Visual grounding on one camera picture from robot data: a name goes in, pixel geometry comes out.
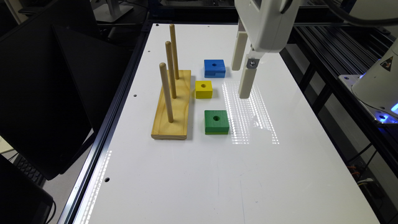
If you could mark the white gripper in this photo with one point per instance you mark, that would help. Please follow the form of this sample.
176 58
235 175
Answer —
267 24

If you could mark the green wooden block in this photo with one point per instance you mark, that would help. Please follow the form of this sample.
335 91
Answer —
216 122

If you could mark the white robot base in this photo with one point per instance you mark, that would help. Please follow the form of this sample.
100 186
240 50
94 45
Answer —
376 89

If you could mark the blue wooden block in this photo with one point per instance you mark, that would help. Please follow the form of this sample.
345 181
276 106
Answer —
214 68

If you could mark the yellow wooden block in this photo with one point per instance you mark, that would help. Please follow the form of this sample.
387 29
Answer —
203 89

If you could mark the rear wooden peg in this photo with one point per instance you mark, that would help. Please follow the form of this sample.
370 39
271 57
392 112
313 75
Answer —
174 50

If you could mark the wooden peg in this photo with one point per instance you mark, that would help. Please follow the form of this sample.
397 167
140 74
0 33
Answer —
168 48
166 91
174 50

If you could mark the middle wooden peg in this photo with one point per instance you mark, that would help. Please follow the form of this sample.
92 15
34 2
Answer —
168 48

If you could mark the front wooden peg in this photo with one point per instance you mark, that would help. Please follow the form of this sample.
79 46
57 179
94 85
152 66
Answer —
166 91

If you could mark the wooden peg base board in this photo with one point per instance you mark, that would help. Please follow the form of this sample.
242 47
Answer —
162 128

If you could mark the silver monitor stand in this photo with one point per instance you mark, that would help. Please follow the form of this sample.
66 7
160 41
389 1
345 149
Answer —
110 10

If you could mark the black monitor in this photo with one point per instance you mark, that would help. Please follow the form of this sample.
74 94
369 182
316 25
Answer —
58 79

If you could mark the black keyboard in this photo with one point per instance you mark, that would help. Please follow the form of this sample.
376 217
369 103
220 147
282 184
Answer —
29 170

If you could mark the black laptop corner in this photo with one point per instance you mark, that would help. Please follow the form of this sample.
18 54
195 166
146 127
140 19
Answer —
22 201

